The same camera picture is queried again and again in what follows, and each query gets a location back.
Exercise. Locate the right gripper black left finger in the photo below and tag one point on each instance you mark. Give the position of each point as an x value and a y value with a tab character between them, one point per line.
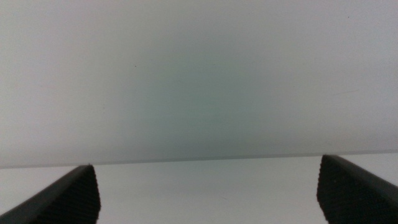
66	202

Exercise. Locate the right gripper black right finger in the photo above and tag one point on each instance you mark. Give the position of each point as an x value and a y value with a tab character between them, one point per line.
351	196

